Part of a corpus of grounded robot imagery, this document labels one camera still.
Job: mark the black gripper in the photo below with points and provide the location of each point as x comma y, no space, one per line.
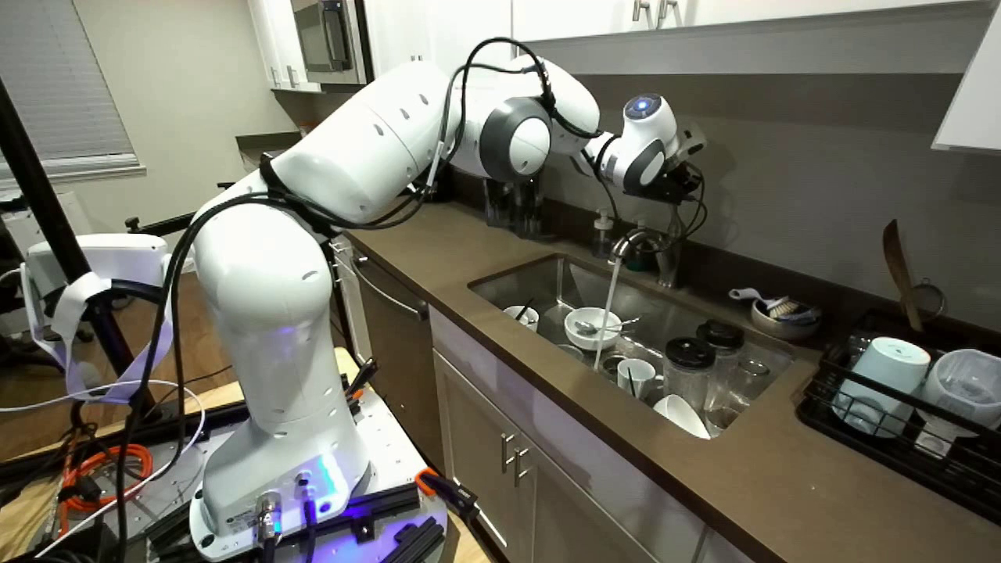
680,172

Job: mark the chrome kitchen faucet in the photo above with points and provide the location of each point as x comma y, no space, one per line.
661,262

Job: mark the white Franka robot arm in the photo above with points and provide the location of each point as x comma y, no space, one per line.
269,292

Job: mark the blue white dish brush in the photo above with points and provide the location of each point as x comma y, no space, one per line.
754,298

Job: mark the blender cup black lid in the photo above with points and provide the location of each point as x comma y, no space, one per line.
719,336

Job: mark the large metal spoon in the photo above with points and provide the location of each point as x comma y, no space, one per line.
595,327

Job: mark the glass jar in sink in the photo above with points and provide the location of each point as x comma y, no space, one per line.
688,352

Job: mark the stainless steel sink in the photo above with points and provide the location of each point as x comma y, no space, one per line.
541,281

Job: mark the white brush holder bowl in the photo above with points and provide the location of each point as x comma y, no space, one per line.
790,327

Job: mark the long white upper cabinet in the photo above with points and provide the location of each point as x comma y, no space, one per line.
782,41

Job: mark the white mug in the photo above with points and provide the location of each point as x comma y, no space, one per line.
632,377

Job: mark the clear glass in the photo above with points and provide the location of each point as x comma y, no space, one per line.
751,377

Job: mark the small white cup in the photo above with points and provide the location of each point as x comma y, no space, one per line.
520,316

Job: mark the white plate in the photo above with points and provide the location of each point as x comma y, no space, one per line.
680,413

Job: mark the wooden spatula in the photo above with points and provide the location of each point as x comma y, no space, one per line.
899,270

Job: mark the dark metal ladle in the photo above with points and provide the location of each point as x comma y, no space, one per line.
927,300

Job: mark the teal cup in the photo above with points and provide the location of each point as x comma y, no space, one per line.
885,371

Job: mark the black dish rack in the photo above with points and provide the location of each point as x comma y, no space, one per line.
832,426

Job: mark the grey sink base cabinet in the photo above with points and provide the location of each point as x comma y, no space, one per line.
583,488

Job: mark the brown dishwasher panel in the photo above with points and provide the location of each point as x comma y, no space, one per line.
400,354

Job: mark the white plastic container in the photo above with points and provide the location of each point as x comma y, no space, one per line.
965,386

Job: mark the robot mounting table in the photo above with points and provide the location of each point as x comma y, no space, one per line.
400,439

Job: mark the orange black hand tool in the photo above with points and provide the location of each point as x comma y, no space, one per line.
428,481

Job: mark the microwave oven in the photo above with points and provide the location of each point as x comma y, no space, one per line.
324,34

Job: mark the black clamp bar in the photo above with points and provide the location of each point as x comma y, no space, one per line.
391,503

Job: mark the narrow white upper cabinet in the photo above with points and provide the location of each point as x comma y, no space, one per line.
277,41

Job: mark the window blind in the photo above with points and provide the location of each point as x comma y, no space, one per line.
50,74

